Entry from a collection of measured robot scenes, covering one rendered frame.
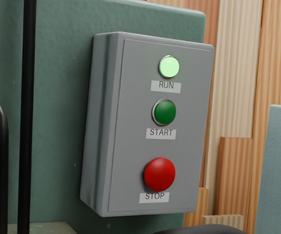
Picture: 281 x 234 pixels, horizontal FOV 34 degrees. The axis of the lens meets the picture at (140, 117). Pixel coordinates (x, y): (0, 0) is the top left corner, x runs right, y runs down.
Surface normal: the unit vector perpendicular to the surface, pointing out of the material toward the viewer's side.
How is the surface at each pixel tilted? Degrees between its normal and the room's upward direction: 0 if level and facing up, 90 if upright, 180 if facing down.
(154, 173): 88
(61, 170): 90
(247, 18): 87
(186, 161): 90
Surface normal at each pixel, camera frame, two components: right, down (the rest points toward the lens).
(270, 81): 0.43, 0.07
